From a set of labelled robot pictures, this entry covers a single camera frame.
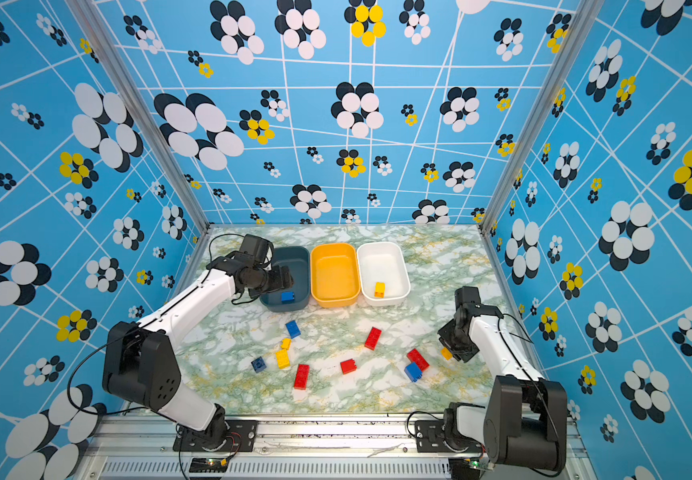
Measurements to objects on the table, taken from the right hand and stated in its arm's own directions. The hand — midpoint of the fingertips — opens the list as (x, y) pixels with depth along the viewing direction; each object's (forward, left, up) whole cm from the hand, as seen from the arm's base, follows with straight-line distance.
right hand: (449, 345), depth 86 cm
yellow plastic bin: (+25, +35, 0) cm, 43 cm away
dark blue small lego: (-6, +55, -1) cm, 55 cm away
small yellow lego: (-3, +2, +1) cm, 4 cm away
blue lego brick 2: (+5, +47, -1) cm, 47 cm away
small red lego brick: (-5, +29, -2) cm, 30 cm away
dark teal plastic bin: (+17, +47, -1) cm, 50 cm away
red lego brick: (+3, +22, -1) cm, 23 cm away
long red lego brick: (-10, +42, -1) cm, 44 cm away
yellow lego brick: (+19, +19, -1) cm, 27 cm away
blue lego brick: (+17, +50, -1) cm, 53 cm away
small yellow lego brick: (+1, +49, -2) cm, 49 cm away
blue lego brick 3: (-7, +11, -2) cm, 13 cm away
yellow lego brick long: (-4, +48, -1) cm, 48 cm away
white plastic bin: (+28, +18, -1) cm, 33 cm away
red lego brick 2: (-3, +10, -2) cm, 11 cm away
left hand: (+15, +48, +11) cm, 52 cm away
